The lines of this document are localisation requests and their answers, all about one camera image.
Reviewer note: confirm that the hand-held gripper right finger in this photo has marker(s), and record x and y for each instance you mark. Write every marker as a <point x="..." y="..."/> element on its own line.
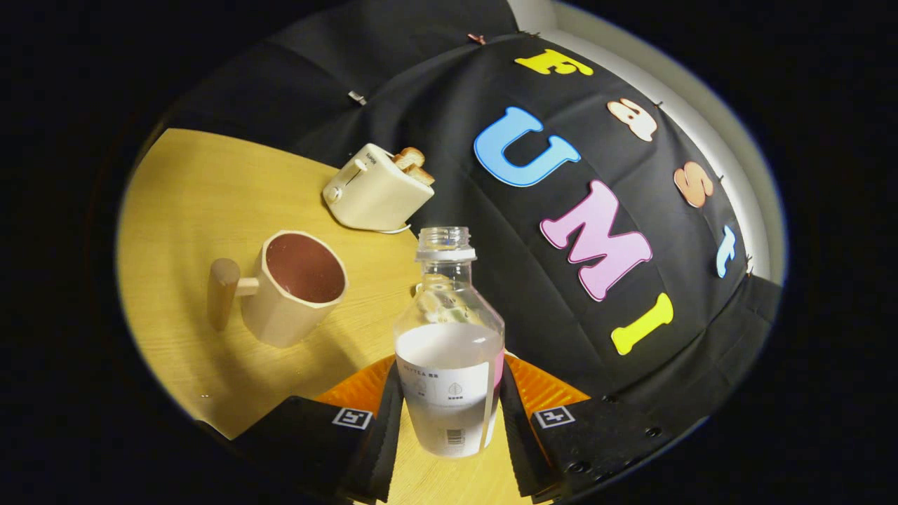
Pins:
<point x="515" y="442"/>

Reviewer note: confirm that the wooden table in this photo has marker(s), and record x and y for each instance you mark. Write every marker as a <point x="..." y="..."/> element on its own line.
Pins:
<point x="189" y="210"/>

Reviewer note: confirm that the toast slice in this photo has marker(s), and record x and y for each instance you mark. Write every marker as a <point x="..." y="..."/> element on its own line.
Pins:
<point x="410" y="157"/>
<point x="421" y="175"/>

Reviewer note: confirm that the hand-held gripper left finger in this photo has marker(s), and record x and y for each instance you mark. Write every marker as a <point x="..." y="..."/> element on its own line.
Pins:
<point x="382" y="449"/>

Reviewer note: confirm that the cream toaster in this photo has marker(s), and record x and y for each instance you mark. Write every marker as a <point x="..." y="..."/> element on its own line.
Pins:
<point x="372" y="193"/>

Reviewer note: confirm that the silver clip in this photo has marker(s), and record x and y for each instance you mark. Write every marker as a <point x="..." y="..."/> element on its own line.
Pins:
<point x="357" y="97"/>

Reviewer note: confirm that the clear juice bottle white label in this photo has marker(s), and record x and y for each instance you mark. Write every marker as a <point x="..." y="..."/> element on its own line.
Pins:
<point x="449" y="351"/>

